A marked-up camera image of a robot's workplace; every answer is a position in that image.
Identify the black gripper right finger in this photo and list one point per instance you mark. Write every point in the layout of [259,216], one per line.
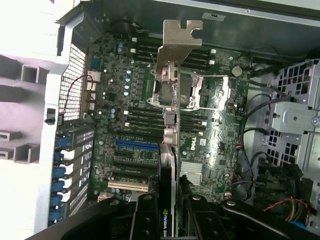
[202,220]

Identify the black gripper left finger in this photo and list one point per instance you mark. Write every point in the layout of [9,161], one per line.
[145,220]

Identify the white expansion slot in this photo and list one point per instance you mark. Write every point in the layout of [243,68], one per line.
[127,186]

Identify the silver finned chipset heatsink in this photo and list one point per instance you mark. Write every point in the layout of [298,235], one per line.
[191,173]

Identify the short black expansion slot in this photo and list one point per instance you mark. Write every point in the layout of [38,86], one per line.
[123,154]

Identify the perforated metal slot cover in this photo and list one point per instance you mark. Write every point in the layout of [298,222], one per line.
[85,136]
[78,201]

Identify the blue expansion slot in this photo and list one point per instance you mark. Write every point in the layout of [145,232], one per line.
[137,145]

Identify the green Dell motherboard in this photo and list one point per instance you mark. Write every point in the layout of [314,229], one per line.
[225,140]

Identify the RAM slot with white clips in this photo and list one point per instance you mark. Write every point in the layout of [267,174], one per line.
[147,127]
[147,53]
[147,116]
[147,42]

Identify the RAM slot with black clips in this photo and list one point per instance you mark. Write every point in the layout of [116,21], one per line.
[147,111]
[147,122]
[147,48]
[147,59]

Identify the silver rear port connector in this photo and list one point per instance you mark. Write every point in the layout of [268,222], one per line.
[90,98]
[93,76]
[90,106]
[91,88]

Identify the metal socket cover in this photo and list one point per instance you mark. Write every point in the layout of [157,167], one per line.
[222,92]

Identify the CPU socket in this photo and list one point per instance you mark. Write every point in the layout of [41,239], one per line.
[186,90]

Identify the perforated metal disk bay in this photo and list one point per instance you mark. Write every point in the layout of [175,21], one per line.
[292,117]

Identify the black case lock tab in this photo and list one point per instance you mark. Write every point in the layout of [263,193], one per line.
[50,116]

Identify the silver coin battery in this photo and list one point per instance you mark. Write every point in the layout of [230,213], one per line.
[237,71]

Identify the thin metal locking lever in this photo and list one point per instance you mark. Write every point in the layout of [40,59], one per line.
[153,60]

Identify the blue rear port connector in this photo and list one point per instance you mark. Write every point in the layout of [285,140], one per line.
[95,63]

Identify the grey parts rack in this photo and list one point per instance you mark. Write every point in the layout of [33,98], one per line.
[15,112]

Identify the black open PC case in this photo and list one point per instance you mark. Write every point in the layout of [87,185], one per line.
[225,25]

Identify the white case wall sticker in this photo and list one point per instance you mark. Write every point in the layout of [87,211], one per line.
[213,16]

